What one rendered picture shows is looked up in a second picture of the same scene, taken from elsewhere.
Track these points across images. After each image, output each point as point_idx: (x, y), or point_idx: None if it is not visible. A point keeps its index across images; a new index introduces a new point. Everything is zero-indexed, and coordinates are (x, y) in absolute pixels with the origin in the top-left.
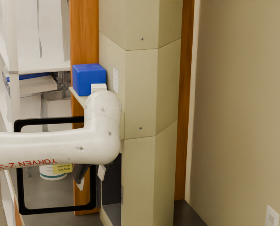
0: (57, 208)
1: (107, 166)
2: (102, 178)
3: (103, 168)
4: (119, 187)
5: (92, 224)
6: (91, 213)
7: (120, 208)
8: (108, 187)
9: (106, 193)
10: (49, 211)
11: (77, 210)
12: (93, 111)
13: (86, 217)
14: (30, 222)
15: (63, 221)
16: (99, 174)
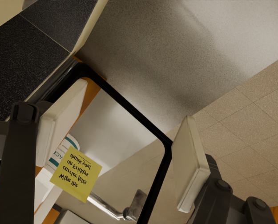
0: (130, 111)
1: (21, 123)
2: (79, 87)
3: (53, 126)
4: (15, 49)
5: (105, 44)
6: (85, 62)
7: (50, 18)
8: (36, 67)
9: (48, 62)
10: (142, 116)
11: (106, 83)
12: None
13: (98, 63)
14: (164, 123)
15: (130, 86)
16: (76, 112)
